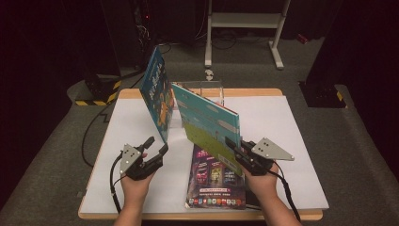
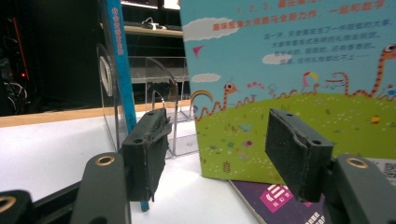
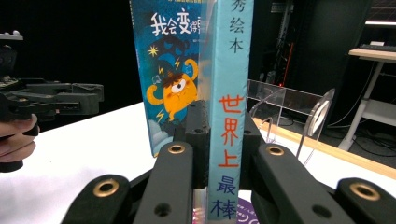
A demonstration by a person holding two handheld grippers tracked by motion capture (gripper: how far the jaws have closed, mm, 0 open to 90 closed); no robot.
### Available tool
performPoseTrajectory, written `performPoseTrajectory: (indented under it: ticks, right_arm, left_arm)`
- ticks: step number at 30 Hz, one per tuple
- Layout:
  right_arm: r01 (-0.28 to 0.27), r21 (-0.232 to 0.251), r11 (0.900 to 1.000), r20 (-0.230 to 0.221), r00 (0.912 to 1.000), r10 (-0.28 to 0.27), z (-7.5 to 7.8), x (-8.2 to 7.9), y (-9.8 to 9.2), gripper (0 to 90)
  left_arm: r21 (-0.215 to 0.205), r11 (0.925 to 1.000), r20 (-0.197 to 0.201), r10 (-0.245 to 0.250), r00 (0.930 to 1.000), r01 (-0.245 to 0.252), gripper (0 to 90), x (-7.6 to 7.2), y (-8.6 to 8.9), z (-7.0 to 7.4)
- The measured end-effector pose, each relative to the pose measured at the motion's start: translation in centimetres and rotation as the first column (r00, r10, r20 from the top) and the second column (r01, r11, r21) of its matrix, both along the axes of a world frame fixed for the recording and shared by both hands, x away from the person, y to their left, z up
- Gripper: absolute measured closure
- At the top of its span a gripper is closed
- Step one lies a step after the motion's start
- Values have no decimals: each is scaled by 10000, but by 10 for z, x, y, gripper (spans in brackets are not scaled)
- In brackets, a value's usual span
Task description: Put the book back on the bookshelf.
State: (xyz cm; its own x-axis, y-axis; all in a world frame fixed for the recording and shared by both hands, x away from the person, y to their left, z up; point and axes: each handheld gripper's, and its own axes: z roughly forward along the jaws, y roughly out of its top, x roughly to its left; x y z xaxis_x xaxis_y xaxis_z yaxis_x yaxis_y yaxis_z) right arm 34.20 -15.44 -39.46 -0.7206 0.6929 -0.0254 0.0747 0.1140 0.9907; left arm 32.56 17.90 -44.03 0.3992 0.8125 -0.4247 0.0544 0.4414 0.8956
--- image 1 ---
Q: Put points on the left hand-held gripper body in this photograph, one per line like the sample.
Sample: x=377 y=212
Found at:
x=131 y=163

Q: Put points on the person's left hand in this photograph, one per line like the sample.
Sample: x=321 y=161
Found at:
x=135 y=191

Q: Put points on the black hardcover book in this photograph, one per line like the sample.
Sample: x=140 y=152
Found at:
x=252 y=199

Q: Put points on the dark blue picture book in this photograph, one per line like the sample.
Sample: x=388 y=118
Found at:
x=158 y=94

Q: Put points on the black stand base striped edge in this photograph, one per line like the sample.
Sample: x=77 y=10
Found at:
x=97 y=92

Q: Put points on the white metal stand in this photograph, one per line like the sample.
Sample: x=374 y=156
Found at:
x=244 y=20

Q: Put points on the small red floor object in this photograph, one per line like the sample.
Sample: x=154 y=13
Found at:
x=302 y=38

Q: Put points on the wooden table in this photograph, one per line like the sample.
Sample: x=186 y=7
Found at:
x=251 y=92

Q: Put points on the person's right hand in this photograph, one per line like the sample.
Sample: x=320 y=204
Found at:
x=265 y=185

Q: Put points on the purple magazine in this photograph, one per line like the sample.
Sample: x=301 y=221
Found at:
x=213 y=185

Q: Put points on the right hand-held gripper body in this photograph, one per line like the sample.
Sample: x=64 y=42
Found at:
x=260 y=157

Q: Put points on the light blue picture book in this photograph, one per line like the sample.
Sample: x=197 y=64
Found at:
x=204 y=125

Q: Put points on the clear acrylic book organizer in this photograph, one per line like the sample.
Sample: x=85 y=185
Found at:
x=213 y=91

